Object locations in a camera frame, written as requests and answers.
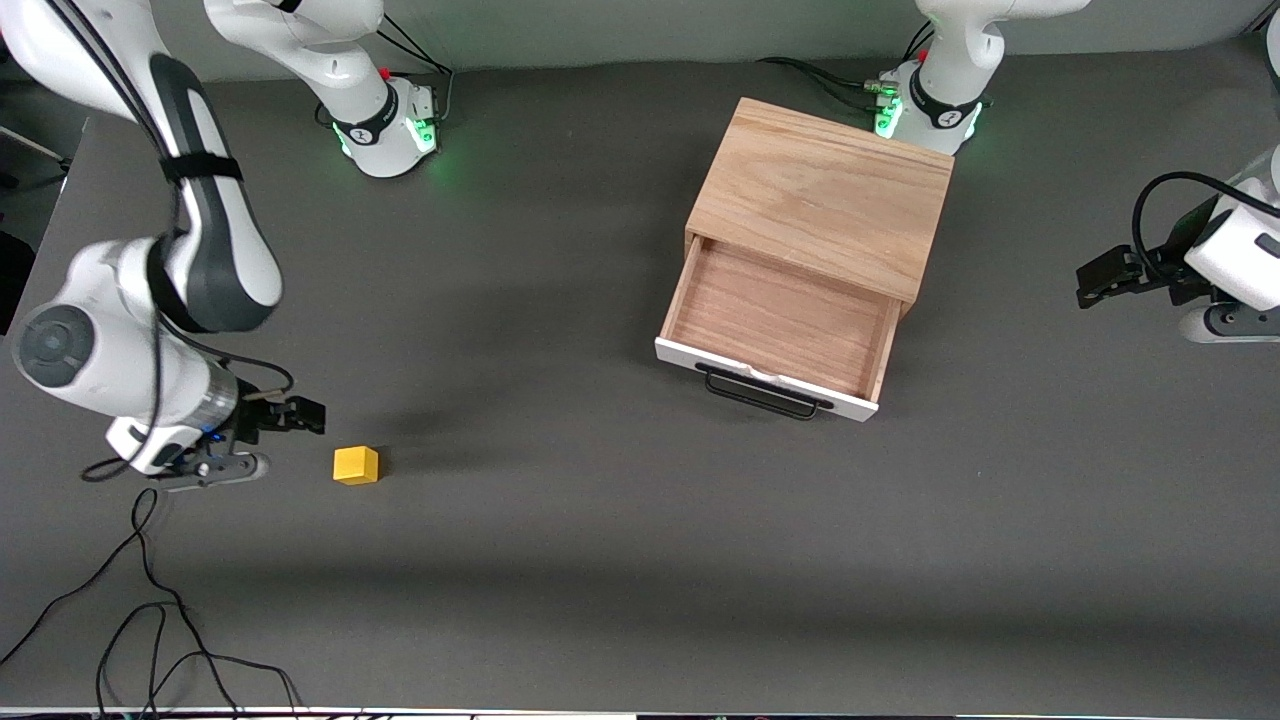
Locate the thin black loose cable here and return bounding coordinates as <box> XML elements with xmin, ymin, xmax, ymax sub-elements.
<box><xmin>95</xmin><ymin>602</ymin><xmax>304</xmax><ymax>719</ymax></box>
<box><xmin>0</xmin><ymin>487</ymin><xmax>243</xmax><ymax>719</ymax></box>

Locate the black left base cable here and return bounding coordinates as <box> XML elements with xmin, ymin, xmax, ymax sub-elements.
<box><xmin>758</xmin><ymin>22</ymin><xmax>936</xmax><ymax>113</ymax></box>

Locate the white-fronted wooden drawer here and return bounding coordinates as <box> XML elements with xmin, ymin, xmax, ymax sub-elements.
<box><xmin>655</xmin><ymin>235</ymin><xmax>906</xmax><ymax>423</ymax></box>

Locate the black metal drawer handle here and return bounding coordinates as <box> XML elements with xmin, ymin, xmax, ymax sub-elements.
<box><xmin>695</xmin><ymin>362</ymin><xmax>837</xmax><ymax>422</ymax></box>

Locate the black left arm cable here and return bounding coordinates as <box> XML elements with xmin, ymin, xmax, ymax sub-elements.
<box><xmin>1131</xmin><ymin>171</ymin><xmax>1280</xmax><ymax>287</ymax></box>

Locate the black velcro arm strap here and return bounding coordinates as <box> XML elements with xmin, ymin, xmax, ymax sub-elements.
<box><xmin>158</xmin><ymin>153</ymin><xmax>244</xmax><ymax>185</ymax></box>

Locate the black right base cable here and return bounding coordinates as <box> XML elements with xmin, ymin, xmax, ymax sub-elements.
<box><xmin>315</xmin><ymin>15</ymin><xmax>456</xmax><ymax>131</ymax></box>

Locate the wooden drawer cabinet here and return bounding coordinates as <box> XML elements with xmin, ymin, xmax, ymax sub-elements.
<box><xmin>685</xmin><ymin>97</ymin><xmax>956</xmax><ymax>319</ymax></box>

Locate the yellow cube block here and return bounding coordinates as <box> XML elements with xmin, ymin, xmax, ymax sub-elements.
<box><xmin>333</xmin><ymin>446</ymin><xmax>381</xmax><ymax>487</ymax></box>

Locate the black base cable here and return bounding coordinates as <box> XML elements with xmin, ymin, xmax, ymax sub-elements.
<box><xmin>758</xmin><ymin>22</ymin><xmax>936</xmax><ymax>113</ymax></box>
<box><xmin>315</xmin><ymin>15</ymin><xmax>456</xmax><ymax>131</ymax></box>

